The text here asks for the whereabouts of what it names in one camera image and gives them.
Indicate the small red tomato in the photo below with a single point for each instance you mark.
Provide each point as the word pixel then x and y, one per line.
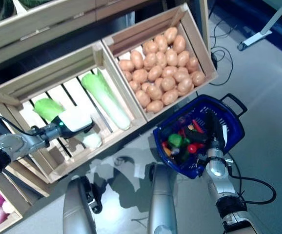
pixel 192 148

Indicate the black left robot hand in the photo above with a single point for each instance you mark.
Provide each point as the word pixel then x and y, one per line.
pixel 77 123

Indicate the blue plastic shopping basket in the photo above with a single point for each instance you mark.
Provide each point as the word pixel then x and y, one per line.
pixel 180 168

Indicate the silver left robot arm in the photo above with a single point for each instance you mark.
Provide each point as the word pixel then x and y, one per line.
pixel 16 145

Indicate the silver right robot leg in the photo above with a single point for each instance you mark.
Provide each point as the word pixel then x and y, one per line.
pixel 160 195

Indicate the brown potato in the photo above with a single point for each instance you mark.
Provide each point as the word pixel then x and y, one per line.
pixel 154 92
pixel 185 85
pixel 134 85
pixel 170 97
pixel 142 98
pixel 136 58
pixel 171 34
pixel 126 65
pixel 160 42
pixel 183 59
pixel 192 64
pixel 127 76
pixel 197 78
pixel 155 106
pixel 150 46
pixel 179 44

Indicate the black round stand base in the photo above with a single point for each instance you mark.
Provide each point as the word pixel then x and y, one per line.
pixel 213 59

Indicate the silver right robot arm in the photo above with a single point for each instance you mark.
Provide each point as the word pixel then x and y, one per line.
pixel 216 168

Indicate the silver left robot leg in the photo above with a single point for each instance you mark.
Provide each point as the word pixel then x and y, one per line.
pixel 75 207

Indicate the silver robot leg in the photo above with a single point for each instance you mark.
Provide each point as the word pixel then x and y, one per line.
pixel 75 207
pixel 160 195

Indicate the green white napa cabbage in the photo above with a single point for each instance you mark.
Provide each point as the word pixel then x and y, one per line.
pixel 106 102
pixel 47 109

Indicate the small green bell pepper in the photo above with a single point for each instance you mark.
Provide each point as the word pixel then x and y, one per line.
pixel 175 140

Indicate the wooden display stand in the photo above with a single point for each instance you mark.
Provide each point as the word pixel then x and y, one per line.
pixel 9 46

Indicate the white desk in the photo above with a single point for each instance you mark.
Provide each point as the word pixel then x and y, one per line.
pixel 260 34

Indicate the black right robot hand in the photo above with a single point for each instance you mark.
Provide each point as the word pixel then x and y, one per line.
pixel 215 136

